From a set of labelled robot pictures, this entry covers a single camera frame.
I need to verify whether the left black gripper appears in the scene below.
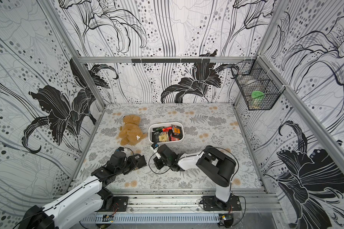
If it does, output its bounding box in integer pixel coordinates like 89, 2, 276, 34
115, 156, 141, 177

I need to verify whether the pink label black tea bag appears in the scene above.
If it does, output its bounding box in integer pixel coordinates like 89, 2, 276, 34
170, 135, 180, 141

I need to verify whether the red foil tea bag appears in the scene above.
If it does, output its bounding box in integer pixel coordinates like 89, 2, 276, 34
162, 127, 172, 132

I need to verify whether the orange label black tea bag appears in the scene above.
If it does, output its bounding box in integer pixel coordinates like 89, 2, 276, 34
172, 125, 183, 138

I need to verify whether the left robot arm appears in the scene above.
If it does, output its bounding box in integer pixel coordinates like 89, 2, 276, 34
14, 148, 147, 229

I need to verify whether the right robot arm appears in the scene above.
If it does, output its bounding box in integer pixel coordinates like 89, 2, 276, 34
151, 143, 239, 203

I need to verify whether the white plastic storage box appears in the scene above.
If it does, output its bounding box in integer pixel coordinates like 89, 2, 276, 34
148, 122, 185, 145

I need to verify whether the brown teddy bear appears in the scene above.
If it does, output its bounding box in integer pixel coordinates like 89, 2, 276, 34
118, 114, 147, 146

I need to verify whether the green lid cup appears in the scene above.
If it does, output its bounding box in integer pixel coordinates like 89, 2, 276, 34
251, 91, 266, 108

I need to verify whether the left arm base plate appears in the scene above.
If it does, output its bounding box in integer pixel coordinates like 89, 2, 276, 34
99, 196, 129, 213

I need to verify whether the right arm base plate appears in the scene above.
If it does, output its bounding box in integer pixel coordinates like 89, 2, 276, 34
199, 195, 242, 211

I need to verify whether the black wire basket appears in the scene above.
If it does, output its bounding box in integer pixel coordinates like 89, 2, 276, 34
230, 59, 282, 111

